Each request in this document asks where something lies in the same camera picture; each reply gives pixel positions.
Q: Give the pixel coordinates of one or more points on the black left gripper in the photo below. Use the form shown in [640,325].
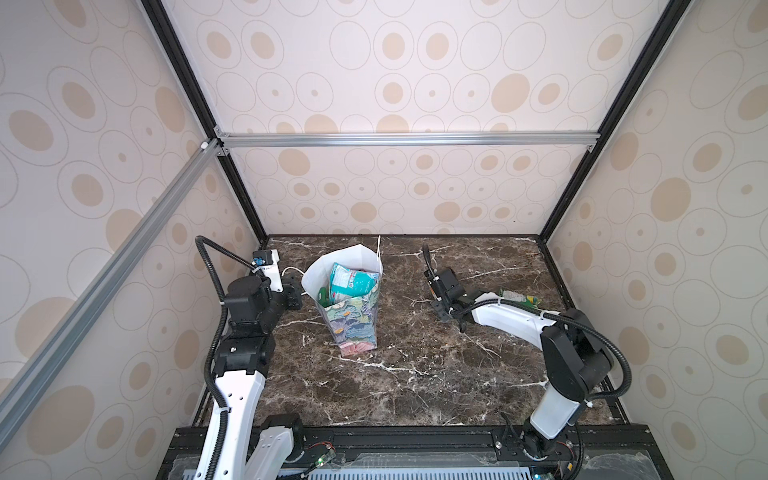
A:
[289,278]

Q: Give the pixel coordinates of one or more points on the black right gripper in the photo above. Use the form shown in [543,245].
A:
[436,304]

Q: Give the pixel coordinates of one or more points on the teal snack packet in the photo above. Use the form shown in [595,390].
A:
[346,283]

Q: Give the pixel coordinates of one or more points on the green snack packet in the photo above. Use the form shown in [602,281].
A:
[527,300]

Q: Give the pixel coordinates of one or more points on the yellow green Fox's candy packet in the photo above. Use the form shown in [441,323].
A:
[323,297]

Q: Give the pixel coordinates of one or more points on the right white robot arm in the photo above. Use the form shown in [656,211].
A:
[581,364]

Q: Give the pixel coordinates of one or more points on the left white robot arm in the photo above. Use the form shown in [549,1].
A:
[240,366]

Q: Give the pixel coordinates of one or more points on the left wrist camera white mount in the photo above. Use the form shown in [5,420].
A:
[265,262]

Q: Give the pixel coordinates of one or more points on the aluminium horizontal back rail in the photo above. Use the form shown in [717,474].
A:
[411,139]

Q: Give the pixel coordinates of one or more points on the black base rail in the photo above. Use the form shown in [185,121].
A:
[462,452]

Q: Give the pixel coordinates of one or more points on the black vertical frame post left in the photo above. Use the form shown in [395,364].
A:
[160,22]

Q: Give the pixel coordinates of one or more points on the black vertical frame post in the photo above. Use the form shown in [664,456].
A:
[649,55]
[160,22]

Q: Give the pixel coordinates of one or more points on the aluminium left side rail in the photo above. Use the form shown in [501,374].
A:
[34,379]

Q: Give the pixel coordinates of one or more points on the black vertical frame post right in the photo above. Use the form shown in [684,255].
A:
[649,55]

